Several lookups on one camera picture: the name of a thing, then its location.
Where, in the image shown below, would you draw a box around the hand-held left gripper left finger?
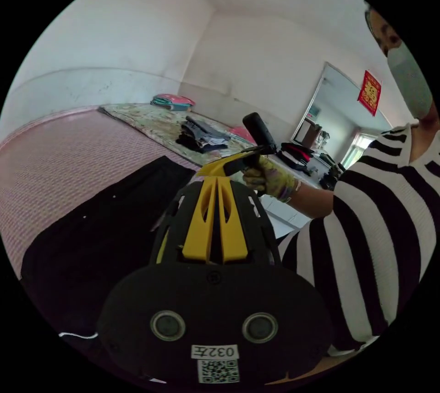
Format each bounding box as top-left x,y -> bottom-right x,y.
181,176 -> 218,261

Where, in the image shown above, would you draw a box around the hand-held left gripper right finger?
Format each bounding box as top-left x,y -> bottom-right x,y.
217,176 -> 248,261

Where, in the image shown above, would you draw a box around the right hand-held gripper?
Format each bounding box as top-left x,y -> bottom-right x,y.
195,145 -> 276,197

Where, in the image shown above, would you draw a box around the black pants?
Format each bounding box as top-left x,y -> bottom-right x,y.
20,155 -> 204,363

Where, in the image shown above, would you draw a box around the person's right forearm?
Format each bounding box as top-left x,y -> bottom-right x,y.
285,182 -> 335,220

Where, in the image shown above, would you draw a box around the person's right hand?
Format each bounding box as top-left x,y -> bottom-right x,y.
242,155 -> 300,203

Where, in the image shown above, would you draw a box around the pile of clothes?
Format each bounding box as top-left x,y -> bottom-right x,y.
176,116 -> 231,155

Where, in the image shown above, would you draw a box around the folded pink and teal blanket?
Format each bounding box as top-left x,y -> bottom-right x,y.
149,93 -> 197,112

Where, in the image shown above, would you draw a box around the black and red clothes heap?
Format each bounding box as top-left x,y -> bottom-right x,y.
277,142 -> 316,176

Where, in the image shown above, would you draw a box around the white-framed doorway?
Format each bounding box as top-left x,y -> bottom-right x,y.
291,62 -> 393,170

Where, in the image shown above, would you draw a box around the person's body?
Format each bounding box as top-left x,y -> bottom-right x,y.
277,0 -> 440,352

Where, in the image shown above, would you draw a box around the bed with pink sheet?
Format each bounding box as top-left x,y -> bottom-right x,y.
0,103 -> 265,283

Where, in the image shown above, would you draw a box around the red wall hanging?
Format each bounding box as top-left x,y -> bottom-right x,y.
357,70 -> 382,117

